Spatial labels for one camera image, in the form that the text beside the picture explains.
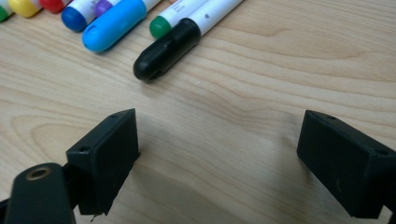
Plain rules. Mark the yellow cap marker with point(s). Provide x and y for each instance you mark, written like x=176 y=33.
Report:
x=23 y=7

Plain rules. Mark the black cap marker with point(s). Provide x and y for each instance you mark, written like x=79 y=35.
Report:
x=168 y=49

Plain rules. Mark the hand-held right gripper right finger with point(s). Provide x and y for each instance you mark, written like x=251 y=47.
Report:
x=348 y=168

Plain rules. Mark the red cap marker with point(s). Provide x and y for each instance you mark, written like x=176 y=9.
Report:
x=53 y=4

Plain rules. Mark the purple cap marker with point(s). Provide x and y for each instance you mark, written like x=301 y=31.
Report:
x=102 y=6

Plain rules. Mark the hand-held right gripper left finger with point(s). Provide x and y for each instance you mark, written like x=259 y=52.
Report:
x=102 y=161

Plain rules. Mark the green cap marker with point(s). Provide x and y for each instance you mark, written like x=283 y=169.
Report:
x=160 y=27
x=3 y=14

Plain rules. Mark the light blue cap marker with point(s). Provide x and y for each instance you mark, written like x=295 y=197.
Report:
x=115 y=25

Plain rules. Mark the dark blue cap marker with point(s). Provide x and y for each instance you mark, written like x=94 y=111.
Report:
x=73 y=18

